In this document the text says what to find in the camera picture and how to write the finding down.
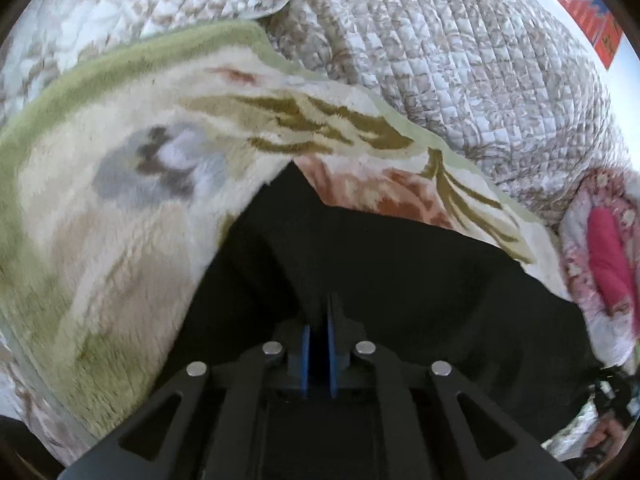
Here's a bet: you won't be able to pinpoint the floral fleece blanket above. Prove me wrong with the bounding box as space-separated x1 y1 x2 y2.
1 22 568 446

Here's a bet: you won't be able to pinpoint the person right hand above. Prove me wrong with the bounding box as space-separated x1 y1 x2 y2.
585 414 627 460

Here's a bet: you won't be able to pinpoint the quilted beige floral comforter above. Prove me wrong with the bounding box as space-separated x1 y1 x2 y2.
1 0 630 224

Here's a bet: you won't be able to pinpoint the black pants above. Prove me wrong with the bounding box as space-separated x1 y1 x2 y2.
158 166 602 441

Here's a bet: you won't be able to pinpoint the pink floral folded quilt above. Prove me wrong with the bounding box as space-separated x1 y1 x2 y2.
559 169 639 366

